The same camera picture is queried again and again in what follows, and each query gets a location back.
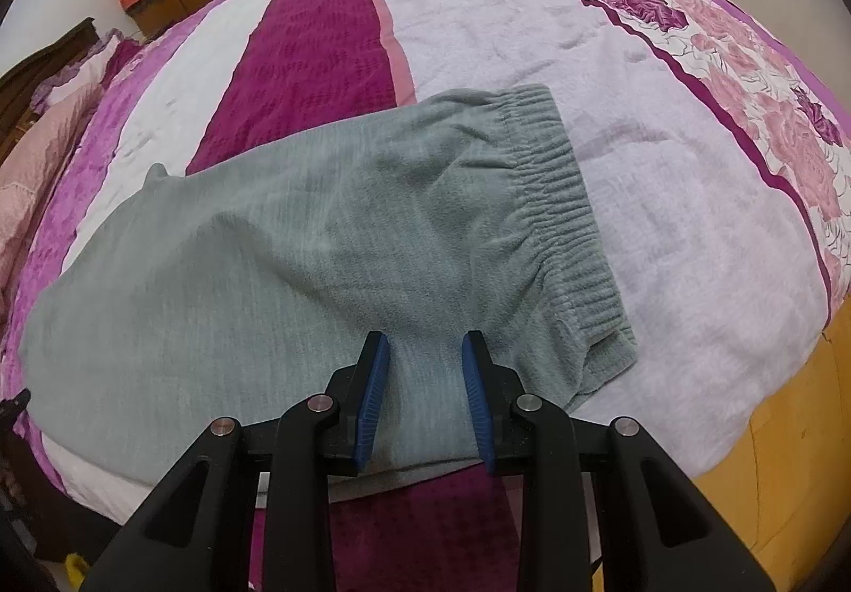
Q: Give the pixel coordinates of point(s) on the dark wooden bed frame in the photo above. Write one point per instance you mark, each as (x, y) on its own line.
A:
(26, 499)

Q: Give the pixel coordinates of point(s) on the grey pants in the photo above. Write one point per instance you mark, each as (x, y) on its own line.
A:
(266, 273)

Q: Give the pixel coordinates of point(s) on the pink patterned pillow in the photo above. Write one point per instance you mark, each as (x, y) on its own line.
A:
(33, 180)

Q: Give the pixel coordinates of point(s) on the purple ruffled pillow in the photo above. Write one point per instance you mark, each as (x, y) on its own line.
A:
(73, 70)

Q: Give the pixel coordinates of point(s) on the small yellow object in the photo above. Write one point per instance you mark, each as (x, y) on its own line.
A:
(76, 567)

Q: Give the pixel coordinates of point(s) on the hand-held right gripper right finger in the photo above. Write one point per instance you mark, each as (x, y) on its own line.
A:
(475, 392)

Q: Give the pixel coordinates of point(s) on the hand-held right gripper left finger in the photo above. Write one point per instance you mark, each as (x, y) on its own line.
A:
(372, 392)

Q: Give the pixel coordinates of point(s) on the dark wooden headboard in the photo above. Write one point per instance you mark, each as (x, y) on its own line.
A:
(40, 67)

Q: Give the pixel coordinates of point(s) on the purple floral bed blanket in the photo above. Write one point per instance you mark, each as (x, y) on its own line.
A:
(465, 20)

